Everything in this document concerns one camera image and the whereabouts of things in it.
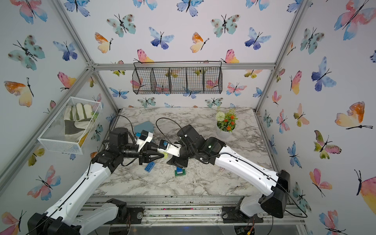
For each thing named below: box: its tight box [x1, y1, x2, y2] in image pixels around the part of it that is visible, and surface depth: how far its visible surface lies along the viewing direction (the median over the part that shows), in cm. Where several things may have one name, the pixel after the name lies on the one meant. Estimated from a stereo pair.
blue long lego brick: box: [144, 161, 156, 173], surface depth 90 cm
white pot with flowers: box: [215, 108, 239, 139], surface depth 95 cm
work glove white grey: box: [63, 102, 94, 143], surface depth 75 cm
